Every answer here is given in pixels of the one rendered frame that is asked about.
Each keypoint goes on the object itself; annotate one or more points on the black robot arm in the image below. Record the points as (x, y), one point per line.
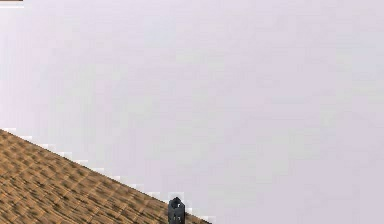
(176, 211)

